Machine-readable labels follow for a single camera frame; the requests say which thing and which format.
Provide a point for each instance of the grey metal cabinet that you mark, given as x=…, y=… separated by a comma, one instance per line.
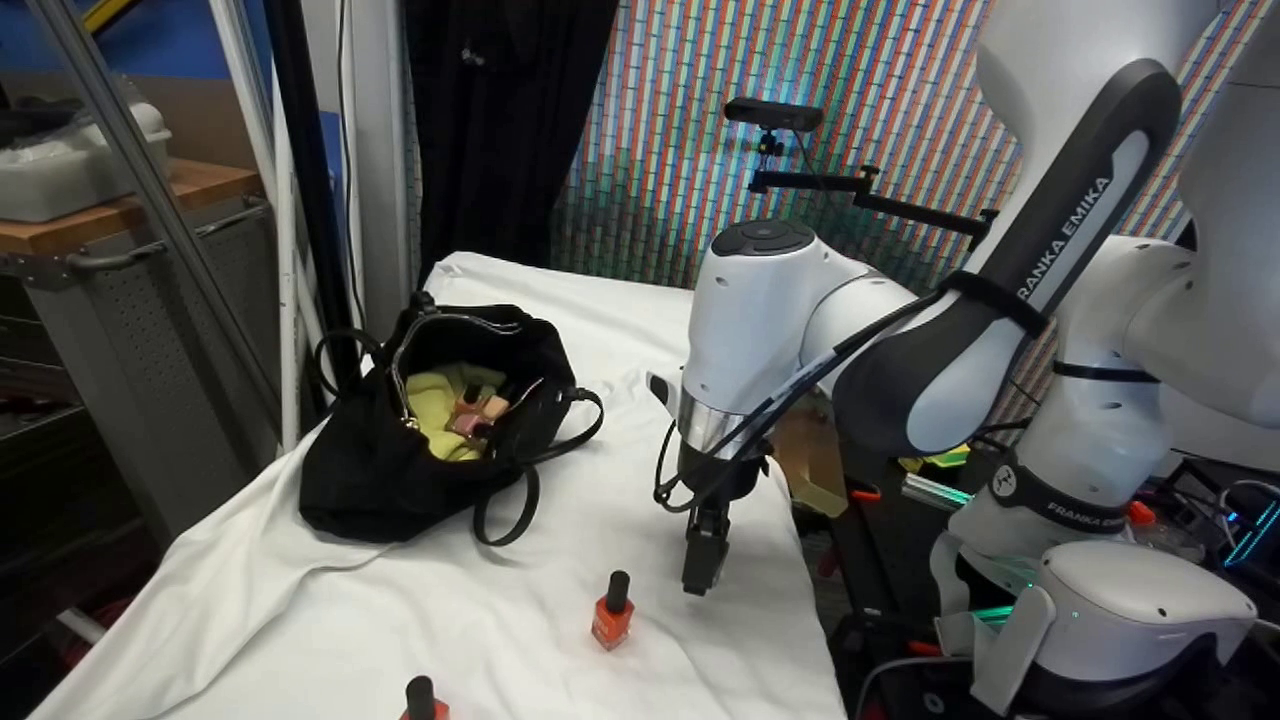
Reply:
x=183, y=419

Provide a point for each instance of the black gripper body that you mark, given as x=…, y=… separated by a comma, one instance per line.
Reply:
x=717, y=486

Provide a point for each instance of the red nail polish bottle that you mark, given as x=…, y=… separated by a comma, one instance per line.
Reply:
x=421, y=702

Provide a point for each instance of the white plastic bin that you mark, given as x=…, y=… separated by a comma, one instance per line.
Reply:
x=56, y=172

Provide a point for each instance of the orange nail polish bottle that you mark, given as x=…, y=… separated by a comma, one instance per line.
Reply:
x=613, y=613

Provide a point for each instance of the yellow emergency stop button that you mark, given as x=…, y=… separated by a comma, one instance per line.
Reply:
x=948, y=459

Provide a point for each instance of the white tablecloth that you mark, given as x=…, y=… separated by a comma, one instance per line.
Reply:
x=261, y=616

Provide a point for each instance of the pink nail polish bottle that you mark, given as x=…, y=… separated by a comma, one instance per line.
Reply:
x=479, y=419

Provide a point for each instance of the black handbag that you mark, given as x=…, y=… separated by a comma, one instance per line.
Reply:
x=370, y=477

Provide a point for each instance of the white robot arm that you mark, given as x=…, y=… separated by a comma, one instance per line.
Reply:
x=1092, y=100

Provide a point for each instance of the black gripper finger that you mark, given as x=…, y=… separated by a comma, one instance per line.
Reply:
x=701, y=562

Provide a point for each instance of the yellow-green cloth in bag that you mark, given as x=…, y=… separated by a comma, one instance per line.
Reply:
x=434, y=400

